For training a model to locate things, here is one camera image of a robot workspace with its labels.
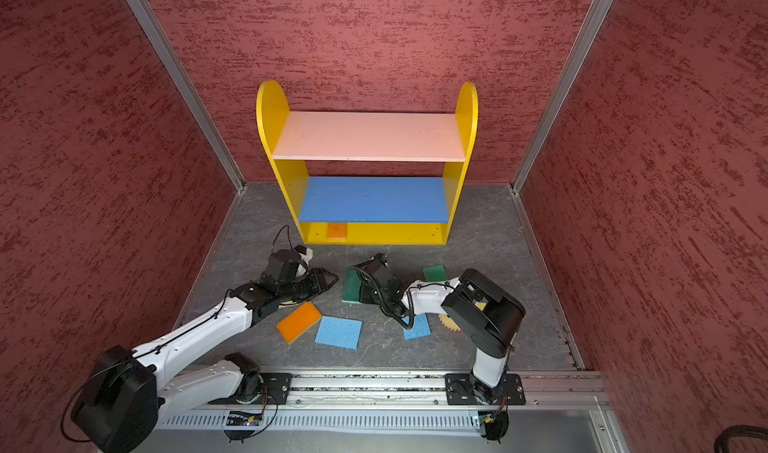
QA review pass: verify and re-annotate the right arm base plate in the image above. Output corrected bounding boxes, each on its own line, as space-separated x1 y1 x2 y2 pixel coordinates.
444 373 526 407

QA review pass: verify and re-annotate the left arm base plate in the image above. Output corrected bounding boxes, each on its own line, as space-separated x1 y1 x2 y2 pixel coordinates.
230 372 293 405

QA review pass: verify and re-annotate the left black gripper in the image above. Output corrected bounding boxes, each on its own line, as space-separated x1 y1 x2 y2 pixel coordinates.
279 267 340 302

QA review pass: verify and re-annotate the black cable bottom right corner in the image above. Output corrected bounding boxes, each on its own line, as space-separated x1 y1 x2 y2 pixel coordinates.
712 424 768 453

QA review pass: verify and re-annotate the round smiley face sponge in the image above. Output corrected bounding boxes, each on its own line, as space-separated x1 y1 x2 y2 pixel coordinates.
438 314 461 332

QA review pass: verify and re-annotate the light blue sponge right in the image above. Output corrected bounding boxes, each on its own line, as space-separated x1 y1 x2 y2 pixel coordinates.
403 314 431 340

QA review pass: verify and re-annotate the bright green sponge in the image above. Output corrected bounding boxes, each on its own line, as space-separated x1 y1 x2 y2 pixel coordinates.
422 265 448 282

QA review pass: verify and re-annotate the orange sponge on table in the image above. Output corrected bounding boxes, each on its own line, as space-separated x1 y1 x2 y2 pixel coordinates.
276 301 322 344

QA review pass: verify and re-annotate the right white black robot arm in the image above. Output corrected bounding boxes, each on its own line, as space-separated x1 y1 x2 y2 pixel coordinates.
351 254 526 404

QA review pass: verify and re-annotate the dark green sponge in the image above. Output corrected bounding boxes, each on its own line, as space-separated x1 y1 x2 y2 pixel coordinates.
342 267 361 304

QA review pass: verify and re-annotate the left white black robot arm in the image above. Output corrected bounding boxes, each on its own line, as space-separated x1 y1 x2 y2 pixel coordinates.
62 268 339 452

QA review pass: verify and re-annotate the light blue sponge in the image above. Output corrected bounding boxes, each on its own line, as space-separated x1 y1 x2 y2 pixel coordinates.
315 316 362 350
403 314 431 340

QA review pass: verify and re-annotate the aluminium mounting rail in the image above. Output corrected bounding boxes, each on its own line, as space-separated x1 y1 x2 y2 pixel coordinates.
179 368 610 409

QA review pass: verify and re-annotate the yellow shelf with coloured boards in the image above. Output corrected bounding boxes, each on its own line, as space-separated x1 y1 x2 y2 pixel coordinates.
255 80 479 245

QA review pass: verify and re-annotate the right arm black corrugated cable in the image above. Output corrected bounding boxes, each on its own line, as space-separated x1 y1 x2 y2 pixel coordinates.
353 265 457 332

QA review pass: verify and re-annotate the light blue sponge left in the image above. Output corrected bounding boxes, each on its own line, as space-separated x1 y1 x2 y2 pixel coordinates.
315 316 362 350

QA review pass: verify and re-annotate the tan orange-backed sponge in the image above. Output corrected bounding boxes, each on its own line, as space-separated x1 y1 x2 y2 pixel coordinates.
326 222 348 241

